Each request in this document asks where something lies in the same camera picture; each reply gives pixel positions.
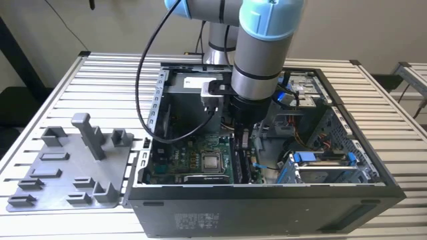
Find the black RAM stick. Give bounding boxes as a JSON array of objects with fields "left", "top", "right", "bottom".
[{"left": 240, "top": 147, "right": 254, "bottom": 185}]

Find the grey drive bay cage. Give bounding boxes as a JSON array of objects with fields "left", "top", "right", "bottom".
[{"left": 256, "top": 71, "right": 331, "bottom": 140}]

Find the grey power supply unit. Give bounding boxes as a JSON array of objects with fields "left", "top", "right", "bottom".
[{"left": 164, "top": 73, "right": 223, "bottom": 135}]

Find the silver CPU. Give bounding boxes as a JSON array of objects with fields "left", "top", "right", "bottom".
[{"left": 203, "top": 156, "right": 223, "bottom": 171}]

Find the black case fan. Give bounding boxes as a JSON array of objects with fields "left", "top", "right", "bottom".
[{"left": 158, "top": 102, "right": 174, "bottom": 151}]

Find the green motherboard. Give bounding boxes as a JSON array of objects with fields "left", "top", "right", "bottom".
[{"left": 146, "top": 132, "right": 265, "bottom": 186}]

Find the black graphics card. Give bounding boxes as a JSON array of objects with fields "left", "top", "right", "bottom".
[{"left": 182, "top": 174, "right": 232, "bottom": 186}]

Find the grey disk cage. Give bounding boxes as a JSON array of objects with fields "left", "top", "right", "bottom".
[{"left": 278, "top": 149, "right": 382, "bottom": 186}]

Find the black PC case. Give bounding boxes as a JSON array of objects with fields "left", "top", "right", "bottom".
[{"left": 123, "top": 62, "right": 409, "bottom": 238}]

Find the aluminium slat side table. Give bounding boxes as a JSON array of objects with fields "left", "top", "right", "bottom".
[{"left": 389, "top": 61, "right": 427, "bottom": 101}]

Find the grey parts rack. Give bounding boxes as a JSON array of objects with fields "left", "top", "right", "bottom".
[{"left": 4, "top": 112, "right": 138, "bottom": 213}]

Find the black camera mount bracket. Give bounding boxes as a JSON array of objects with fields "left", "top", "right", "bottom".
[{"left": 208, "top": 79, "right": 235, "bottom": 97}]

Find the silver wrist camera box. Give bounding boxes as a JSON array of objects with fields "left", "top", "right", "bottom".
[{"left": 199, "top": 82, "right": 226, "bottom": 109}]

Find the orange power wire bundle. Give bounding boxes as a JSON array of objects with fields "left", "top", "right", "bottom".
[{"left": 289, "top": 112, "right": 334, "bottom": 153}]

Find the black camera cable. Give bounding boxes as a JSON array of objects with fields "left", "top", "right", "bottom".
[{"left": 136, "top": 0, "right": 222, "bottom": 145}]

